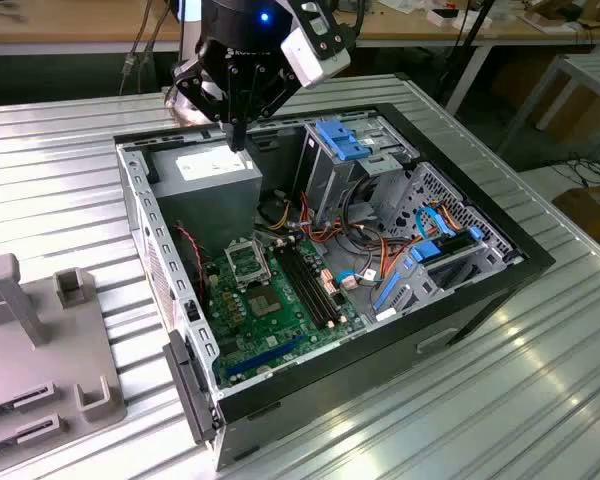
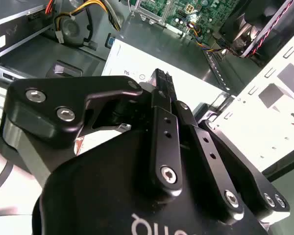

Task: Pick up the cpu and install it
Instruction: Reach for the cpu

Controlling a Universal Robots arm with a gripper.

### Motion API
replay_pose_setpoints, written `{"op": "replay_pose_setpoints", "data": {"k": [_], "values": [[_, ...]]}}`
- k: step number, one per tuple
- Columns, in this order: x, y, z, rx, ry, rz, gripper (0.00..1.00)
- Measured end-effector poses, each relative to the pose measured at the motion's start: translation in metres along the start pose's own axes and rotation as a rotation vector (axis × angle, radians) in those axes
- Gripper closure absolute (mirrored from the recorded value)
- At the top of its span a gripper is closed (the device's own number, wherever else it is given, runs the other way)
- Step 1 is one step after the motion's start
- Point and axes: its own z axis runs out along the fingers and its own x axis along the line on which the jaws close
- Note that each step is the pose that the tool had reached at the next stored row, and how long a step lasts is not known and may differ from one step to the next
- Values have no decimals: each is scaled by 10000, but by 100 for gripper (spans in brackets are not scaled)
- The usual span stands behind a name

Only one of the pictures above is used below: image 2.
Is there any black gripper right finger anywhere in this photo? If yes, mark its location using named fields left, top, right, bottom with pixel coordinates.
left=166, top=70, right=291, bottom=225

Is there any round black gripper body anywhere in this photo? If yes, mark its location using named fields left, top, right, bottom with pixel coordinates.
left=31, top=128, right=269, bottom=235

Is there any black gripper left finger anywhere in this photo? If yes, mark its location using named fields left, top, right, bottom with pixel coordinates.
left=0, top=68, right=184, bottom=199

